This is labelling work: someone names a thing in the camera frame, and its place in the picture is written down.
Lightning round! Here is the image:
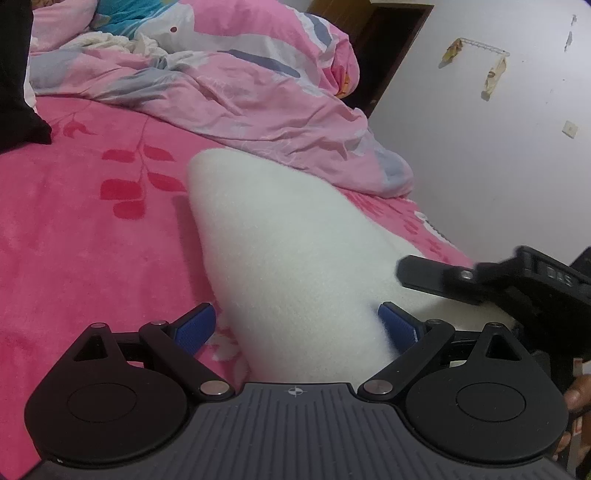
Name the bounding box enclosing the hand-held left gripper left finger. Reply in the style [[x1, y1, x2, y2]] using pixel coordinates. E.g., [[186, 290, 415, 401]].
[[65, 302, 232, 400]]

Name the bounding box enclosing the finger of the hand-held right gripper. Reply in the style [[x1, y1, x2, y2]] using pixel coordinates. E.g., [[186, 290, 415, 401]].
[[397, 255, 490, 305]]

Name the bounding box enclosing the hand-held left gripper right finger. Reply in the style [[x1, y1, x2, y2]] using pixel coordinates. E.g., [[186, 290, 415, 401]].
[[358, 301, 534, 401]]

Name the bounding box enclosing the white deer-print sweater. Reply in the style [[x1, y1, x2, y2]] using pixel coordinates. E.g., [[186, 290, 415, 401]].
[[185, 148, 518, 386]]

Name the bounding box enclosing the person's right hand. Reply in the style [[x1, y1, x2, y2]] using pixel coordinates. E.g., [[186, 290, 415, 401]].
[[551, 374, 591, 457]]

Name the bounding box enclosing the pink floral blanket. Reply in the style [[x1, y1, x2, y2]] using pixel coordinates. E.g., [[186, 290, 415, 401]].
[[0, 95, 476, 480]]

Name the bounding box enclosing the dark wooden door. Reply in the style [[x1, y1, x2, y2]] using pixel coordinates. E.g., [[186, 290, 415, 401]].
[[307, 0, 435, 121]]

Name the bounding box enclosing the pink patterned duvet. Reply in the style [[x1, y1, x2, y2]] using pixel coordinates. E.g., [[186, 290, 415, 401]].
[[25, 0, 414, 198]]

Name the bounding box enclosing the white crumpled sheet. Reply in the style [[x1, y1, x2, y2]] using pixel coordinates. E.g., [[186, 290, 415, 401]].
[[78, 31, 167, 58]]

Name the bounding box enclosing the black folded garment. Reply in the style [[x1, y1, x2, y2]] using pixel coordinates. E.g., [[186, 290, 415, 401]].
[[0, 0, 52, 155]]

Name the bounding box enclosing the teal striped pillow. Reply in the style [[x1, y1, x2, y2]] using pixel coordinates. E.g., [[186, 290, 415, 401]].
[[90, 0, 169, 35]]

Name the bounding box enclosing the wall hook rack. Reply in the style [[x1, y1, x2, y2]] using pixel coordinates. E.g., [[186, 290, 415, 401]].
[[438, 38, 511, 102]]

